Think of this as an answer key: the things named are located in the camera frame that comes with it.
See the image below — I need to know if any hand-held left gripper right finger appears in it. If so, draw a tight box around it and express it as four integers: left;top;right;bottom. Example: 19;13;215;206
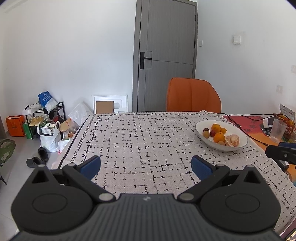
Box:
177;155;264;204

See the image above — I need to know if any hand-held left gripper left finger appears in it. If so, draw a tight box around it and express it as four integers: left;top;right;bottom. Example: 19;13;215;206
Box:
30;155;116;204

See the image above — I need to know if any white ceramic bowl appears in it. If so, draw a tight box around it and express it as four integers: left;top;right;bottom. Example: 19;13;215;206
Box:
195;120;248;152

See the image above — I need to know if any orange mesh basket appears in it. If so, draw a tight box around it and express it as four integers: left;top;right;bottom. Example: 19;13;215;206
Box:
273;113;296;139

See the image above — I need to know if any clear plastic cup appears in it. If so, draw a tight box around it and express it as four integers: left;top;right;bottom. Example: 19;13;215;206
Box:
269;118;288;143

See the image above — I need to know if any white charger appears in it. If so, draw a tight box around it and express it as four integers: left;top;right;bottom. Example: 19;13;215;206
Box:
261;118;275;129

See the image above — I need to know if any grey snack packet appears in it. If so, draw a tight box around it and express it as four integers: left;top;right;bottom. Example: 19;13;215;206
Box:
279;103;296;121

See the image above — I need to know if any small white plastic bag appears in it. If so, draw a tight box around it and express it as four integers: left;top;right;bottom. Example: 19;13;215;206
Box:
58;139;71;153

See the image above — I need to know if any red orange table mat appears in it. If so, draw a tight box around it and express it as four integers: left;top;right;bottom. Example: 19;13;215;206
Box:
222;113;296;151

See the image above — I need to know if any brown paper bag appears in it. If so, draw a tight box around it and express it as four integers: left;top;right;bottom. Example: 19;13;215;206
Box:
59;118;80;135

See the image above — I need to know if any grey slipper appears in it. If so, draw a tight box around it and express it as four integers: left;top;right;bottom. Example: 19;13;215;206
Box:
38;147;49;162
26;157;46;168

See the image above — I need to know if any clear plastic bag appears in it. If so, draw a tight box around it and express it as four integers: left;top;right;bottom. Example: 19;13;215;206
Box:
68;103;93;126

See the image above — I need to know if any black patterned white tablecloth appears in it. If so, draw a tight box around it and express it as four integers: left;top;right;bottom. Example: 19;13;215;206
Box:
51;111;296;234

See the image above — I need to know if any brown cardboard sheet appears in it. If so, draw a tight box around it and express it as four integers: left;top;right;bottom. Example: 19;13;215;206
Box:
96;101;114;114

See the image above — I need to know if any black shoe rack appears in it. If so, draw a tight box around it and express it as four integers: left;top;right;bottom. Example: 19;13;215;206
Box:
25;101;66;139

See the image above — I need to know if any white foam board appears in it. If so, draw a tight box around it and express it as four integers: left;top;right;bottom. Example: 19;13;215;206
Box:
93;95;128;114

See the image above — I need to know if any pair of yellow slippers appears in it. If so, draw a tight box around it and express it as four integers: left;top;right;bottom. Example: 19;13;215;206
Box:
29;116;45;127

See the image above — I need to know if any orange chair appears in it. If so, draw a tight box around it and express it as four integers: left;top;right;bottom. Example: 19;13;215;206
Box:
166;77;222;113

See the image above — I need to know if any green box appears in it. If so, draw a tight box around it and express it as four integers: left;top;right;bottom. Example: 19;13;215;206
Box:
22;122;34;139

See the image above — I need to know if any blue and white bag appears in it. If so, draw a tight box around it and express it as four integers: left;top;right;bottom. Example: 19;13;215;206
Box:
38;91;58;112

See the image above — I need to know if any orange paper bag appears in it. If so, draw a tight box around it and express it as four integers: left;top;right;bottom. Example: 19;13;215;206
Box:
6;115;25;137

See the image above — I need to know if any green rug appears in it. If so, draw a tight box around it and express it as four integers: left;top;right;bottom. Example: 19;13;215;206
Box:
0;139;16;167

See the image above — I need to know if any grey door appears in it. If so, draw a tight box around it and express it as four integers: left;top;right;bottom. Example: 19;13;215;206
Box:
132;0;198;112

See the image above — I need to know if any black cable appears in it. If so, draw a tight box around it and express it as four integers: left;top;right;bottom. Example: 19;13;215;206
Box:
218;113;269;146
233;113;277;121

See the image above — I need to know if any black door handle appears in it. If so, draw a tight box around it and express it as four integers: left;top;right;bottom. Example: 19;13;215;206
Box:
139;52;152;69

